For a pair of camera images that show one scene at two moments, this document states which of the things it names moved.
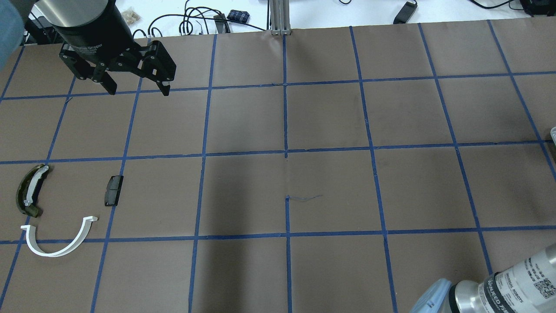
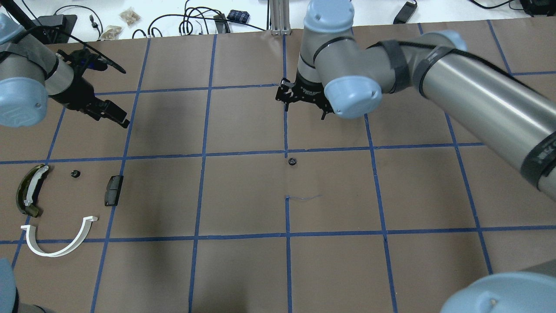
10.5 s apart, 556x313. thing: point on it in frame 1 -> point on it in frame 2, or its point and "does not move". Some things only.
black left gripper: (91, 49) -> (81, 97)
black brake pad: (112, 190) does not move
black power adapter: (405, 13) does not move
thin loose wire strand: (296, 197) does not move
